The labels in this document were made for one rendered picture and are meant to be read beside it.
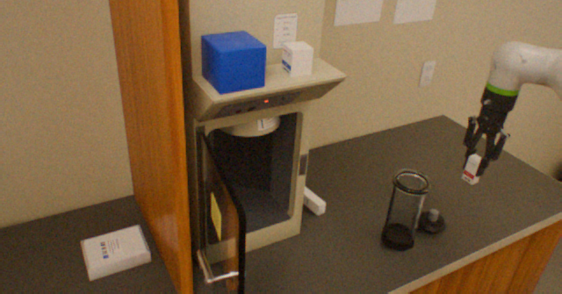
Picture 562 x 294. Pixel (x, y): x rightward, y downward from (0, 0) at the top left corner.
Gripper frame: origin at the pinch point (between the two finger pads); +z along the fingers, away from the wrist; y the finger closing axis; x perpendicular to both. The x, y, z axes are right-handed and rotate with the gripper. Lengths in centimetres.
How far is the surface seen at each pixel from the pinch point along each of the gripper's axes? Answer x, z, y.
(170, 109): -95, -36, -9
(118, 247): -104, 16, -31
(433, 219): -17.6, 14.4, 2.8
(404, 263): -35.2, 18.7, 9.2
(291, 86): -70, -37, -6
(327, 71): -59, -38, -8
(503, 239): 0.3, 18.4, 16.9
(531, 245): 27.3, 34.6, 15.8
